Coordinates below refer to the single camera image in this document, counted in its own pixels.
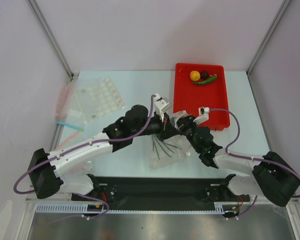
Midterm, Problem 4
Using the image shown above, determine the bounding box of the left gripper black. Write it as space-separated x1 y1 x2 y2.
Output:
131 111 180 142

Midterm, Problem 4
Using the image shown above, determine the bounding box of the green scallion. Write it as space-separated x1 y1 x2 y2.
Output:
151 135 182 161

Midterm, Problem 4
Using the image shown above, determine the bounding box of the clear dotted zip bag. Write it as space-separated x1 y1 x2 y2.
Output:
144 113 192 170

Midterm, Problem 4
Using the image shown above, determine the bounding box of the yellow lemon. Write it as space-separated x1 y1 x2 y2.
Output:
189 70 201 82

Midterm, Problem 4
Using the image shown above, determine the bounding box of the green chili pepper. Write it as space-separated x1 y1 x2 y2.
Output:
192 74 218 86

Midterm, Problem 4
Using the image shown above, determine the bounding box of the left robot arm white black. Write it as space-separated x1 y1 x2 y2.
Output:
28 105 180 200

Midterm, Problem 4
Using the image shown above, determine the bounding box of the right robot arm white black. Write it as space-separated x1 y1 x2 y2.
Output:
175 115 300 207

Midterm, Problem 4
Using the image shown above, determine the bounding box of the blue zipper clear bag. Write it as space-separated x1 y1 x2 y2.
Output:
55 108 85 132

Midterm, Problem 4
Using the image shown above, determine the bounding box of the pink zip bag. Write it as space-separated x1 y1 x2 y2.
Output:
55 81 74 121

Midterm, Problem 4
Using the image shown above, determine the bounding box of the red plastic tray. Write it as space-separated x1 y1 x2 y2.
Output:
173 63 229 117

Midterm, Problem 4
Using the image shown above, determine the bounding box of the dark brown round fruit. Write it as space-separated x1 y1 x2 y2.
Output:
200 71 210 80

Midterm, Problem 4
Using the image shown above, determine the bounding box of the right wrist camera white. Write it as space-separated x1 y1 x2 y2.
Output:
193 107 210 125

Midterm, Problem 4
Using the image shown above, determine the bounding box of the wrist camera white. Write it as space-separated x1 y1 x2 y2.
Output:
193 107 210 125
153 93 171 122

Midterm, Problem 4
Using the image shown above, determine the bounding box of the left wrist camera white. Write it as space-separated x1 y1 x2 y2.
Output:
153 93 171 122

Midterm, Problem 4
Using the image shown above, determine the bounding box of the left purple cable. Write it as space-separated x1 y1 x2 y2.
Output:
13 93 158 221

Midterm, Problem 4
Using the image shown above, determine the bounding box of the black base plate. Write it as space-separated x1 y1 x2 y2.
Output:
70 174 251 211

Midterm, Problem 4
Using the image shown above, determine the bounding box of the grey slotted cable duct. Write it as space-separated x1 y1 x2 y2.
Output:
35 203 238 215

